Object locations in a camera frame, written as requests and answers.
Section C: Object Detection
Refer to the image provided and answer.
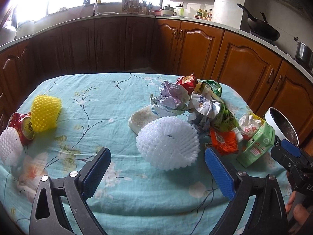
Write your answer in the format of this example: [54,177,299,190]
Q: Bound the white bin with black bag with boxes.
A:
[264,107,299,146]

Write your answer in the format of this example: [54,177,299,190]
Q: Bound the red snack wrapper left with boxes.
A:
[8,112,35,145]

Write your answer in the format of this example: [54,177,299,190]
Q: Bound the chrome sink faucet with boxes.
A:
[84,0,98,15]

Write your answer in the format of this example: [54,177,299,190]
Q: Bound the black wok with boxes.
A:
[237,3,281,42]

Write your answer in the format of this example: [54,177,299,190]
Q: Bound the green crumpled snack bag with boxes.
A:
[200,80,222,97]

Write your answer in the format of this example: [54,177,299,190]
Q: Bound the orange red snack packet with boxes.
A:
[210,128,238,156]

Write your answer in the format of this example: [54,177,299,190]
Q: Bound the steel cooking pot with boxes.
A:
[294,37,312,71]

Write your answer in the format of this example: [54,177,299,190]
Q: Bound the brown wooden base cabinets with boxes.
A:
[1,14,312,146]

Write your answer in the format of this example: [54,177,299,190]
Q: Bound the person's right hand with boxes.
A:
[285,191,310,234]

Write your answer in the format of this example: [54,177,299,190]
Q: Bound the large white foam fruit net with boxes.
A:
[136,117,200,171]

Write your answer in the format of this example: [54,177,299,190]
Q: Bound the green milk carton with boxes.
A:
[236,122,275,168]

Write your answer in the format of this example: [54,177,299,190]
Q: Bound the small white lidded pot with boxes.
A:
[160,4,177,16]

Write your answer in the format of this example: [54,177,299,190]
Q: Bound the light blue floral tablecloth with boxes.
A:
[0,72,293,235]

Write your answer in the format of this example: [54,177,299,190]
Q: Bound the yellow foam fruit net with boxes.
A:
[30,94,62,133]

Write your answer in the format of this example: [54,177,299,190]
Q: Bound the crumpled silver blue wrapper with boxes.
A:
[187,112,211,134]

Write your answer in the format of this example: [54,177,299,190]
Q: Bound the green spouted drink pouch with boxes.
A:
[189,82,244,142]

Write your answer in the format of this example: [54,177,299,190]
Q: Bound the white paper ball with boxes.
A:
[238,113,264,140]

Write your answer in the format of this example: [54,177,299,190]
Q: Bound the crumpled purple white paper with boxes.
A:
[150,81,190,117]

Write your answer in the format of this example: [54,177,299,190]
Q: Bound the red crumpled snack bag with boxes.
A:
[176,73,198,96]

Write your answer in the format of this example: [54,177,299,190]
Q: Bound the small white foam fruit net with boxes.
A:
[0,127,23,166]

